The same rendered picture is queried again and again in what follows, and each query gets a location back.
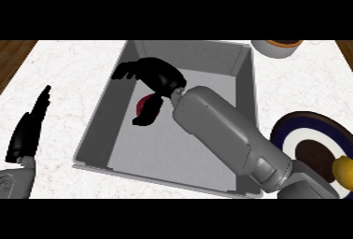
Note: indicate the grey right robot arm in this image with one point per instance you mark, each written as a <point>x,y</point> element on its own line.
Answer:
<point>229,130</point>

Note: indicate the white cup with brown rim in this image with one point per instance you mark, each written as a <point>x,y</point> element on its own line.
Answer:
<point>278,48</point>

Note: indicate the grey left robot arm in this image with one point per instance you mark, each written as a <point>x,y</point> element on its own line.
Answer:
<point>16,180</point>

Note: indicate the blue white brown plate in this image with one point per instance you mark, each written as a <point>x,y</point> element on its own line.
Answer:
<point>310,146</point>

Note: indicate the grey open box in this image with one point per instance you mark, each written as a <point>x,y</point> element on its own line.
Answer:
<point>155,146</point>

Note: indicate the yellow pear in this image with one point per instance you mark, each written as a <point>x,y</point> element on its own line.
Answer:
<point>343,171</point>

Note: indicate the red fruit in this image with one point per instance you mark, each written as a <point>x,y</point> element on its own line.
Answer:
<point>143,104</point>

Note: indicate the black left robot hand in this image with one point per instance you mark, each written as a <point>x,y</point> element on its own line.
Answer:
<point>28,130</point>

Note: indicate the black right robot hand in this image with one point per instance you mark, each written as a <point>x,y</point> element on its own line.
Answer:
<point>161,76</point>

